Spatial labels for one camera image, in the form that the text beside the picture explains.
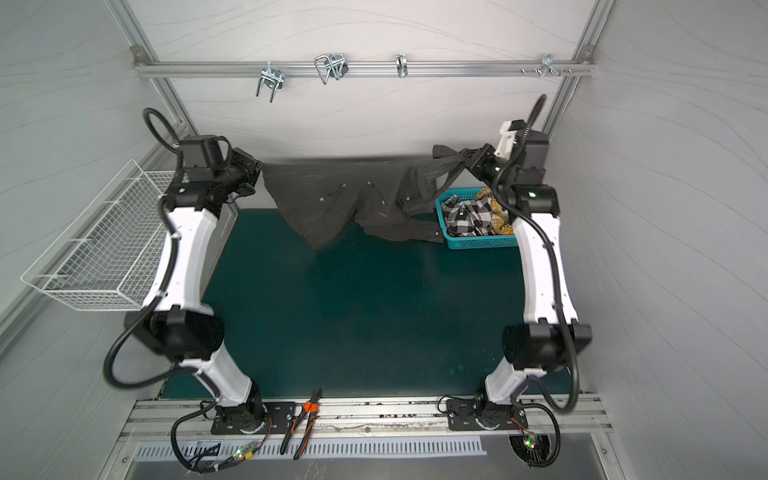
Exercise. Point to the black round fan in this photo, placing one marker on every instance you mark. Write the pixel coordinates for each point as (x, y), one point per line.
(536, 451)

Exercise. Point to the white slotted cable duct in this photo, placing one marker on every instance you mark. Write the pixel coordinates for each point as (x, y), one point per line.
(325, 448)

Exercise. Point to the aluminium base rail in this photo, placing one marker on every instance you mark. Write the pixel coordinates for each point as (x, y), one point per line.
(360, 417)

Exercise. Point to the teal plastic basket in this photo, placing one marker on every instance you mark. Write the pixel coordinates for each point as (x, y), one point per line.
(471, 243)

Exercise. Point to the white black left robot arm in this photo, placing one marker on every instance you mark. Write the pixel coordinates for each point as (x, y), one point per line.
(173, 321)

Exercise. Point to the dark grey striped shirt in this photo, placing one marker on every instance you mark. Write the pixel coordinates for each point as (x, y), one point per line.
(386, 198)

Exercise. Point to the metal wire hook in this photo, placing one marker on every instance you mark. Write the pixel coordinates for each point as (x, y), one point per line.
(331, 66)

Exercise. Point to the white wire basket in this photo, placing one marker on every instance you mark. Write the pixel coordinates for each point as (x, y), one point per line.
(106, 259)

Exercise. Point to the aluminium horizontal rail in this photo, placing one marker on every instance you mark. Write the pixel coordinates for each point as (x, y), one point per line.
(357, 69)

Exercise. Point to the small metal ring clamp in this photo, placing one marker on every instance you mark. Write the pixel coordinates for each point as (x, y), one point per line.
(401, 65)

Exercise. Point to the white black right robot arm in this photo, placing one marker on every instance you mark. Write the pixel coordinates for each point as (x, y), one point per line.
(551, 336)

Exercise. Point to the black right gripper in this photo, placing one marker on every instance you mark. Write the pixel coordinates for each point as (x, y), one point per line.
(477, 159)

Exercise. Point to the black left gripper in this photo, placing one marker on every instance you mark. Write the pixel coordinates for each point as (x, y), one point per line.
(249, 165)

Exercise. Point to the black white plaid shirt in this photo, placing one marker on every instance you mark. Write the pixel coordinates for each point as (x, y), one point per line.
(467, 218)

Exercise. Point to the yellow plaid shirt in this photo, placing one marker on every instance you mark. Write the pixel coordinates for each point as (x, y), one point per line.
(500, 220)

